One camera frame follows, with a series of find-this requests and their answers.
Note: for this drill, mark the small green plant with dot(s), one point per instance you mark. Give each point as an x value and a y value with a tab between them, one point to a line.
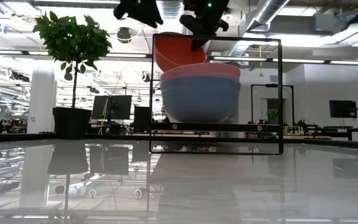
273	114

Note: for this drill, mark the potted green tree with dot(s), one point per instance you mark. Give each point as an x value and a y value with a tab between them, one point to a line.
73	40

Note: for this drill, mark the black workbench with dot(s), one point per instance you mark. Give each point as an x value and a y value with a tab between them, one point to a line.
337	129

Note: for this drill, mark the orange bowl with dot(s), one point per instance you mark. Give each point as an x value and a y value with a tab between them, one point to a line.
172	49

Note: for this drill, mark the silver ceiling air duct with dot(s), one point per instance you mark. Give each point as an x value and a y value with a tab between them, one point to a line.
269	9

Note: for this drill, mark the blue bowl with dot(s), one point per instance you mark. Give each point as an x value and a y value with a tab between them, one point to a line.
200	99

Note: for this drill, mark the small black monitor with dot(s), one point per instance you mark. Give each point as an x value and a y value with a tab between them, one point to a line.
141	118

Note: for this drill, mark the black computer monitor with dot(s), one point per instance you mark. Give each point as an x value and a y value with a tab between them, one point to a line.
117	107

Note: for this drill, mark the black ceiling dome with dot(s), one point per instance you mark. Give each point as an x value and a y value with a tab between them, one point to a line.
124	35

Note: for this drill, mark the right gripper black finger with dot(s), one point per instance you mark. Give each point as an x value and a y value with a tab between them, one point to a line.
199	42

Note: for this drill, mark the black metal frame shelf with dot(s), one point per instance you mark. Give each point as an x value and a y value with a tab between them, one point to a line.
216	127

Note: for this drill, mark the pink bowl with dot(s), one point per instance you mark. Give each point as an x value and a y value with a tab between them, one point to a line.
204	71

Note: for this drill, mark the black wall screen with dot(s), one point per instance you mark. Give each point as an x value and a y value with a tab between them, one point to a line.
342	109

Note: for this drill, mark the black metal stand frame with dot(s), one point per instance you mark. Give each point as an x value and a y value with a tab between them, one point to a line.
272	85

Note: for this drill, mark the white building column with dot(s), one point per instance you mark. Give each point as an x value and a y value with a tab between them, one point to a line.
42	99

